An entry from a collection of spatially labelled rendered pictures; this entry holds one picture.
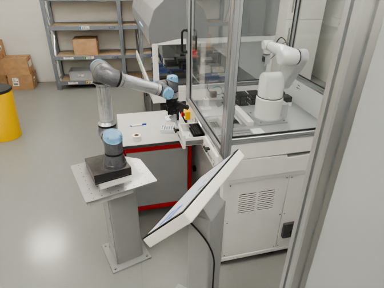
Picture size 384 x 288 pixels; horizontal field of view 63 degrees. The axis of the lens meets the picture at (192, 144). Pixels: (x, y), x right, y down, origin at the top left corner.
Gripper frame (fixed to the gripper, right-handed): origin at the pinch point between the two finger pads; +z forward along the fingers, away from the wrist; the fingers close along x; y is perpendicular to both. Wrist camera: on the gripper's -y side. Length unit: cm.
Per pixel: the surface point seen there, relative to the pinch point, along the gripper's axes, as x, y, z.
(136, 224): 31, 39, 62
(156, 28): -80, 0, -53
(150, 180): 39, 27, 20
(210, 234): 109, 8, 2
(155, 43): -80, 2, -40
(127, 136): -25.7, 36.3, 19.4
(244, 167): 55, -31, 9
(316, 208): 166, 6, -61
